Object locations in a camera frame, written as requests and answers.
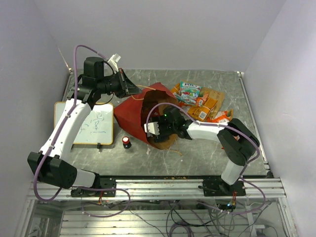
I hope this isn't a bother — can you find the orange snack packet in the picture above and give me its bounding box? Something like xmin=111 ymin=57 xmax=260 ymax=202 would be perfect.
xmin=206 ymin=109 xmax=233 ymax=123

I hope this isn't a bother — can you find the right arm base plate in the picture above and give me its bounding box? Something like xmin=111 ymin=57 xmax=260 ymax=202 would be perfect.
xmin=198 ymin=177 xmax=246 ymax=197

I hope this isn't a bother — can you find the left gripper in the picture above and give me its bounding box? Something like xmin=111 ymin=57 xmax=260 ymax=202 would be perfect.
xmin=97 ymin=68 xmax=143 ymax=98

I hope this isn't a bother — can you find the teal mint candy bag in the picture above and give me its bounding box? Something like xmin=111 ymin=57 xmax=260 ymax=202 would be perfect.
xmin=173 ymin=81 xmax=202 ymax=105

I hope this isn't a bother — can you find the red brown paper bag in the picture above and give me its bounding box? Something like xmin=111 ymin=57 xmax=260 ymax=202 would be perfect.
xmin=114 ymin=82 xmax=179 ymax=150

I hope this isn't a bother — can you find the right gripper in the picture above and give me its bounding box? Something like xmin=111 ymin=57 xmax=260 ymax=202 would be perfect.
xmin=150 ymin=116 xmax=176 ymax=142

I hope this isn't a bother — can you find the aluminium frame rail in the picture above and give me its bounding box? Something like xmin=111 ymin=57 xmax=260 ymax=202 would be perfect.
xmin=26 ymin=179 xmax=286 ymax=201

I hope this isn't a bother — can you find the colourful candy packet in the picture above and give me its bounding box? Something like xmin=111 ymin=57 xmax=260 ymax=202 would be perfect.
xmin=195 ymin=97 xmax=207 ymax=107

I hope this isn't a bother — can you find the large yellow chips bag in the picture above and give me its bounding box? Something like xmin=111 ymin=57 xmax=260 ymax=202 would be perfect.
xmin=171 ymin=83 xmax=217 ymax=121

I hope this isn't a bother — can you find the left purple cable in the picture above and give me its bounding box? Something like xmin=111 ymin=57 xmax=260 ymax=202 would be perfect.
xmin=32 ymin=44 xmax=131 ymax=218

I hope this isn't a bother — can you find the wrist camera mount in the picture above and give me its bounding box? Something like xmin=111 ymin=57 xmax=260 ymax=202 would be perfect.
xmin=144 ymin=121 xmax=160 ymax=137
xmin=107 ymin=53 xmax=121 ymax=74

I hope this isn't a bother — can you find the small whiteboard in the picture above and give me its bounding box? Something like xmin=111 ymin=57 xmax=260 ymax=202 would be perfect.
xmin=54 ymin=101 xmax=115 ymax=149

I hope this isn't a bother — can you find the red white black button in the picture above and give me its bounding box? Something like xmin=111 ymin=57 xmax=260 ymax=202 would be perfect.
xmin=122 ymin=136 xmax=131 ymax=149

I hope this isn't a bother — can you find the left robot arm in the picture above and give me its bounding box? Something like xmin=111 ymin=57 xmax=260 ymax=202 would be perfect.
xmin=27 ymin=54 xmax=141 ymax=196

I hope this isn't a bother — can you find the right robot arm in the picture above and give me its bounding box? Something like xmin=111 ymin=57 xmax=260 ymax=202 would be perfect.
xmin=144 ymin=106 xmax=260 ymax=196

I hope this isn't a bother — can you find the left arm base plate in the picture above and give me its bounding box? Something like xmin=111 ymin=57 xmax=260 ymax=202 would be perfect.
xmin=71 ymin=178 xmax=117 ymax=198

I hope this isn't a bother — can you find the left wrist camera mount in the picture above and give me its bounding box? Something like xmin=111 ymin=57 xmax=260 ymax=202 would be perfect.
xmin=107 ymin=53 xmax=121 ymax=74

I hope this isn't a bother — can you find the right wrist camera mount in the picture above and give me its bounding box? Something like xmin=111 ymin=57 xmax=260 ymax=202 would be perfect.
xmin=144 ymin=121 xmax=160 ymax=137

